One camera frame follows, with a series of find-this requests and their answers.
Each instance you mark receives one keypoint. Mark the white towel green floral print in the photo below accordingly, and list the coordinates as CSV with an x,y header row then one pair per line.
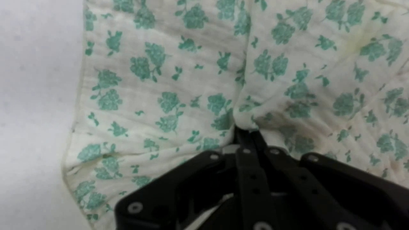
x,y
192,80

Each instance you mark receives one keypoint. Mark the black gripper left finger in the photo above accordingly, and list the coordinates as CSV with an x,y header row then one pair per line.
x,y
205,186

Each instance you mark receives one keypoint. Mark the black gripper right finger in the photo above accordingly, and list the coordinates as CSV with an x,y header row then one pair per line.
x,y
332,192

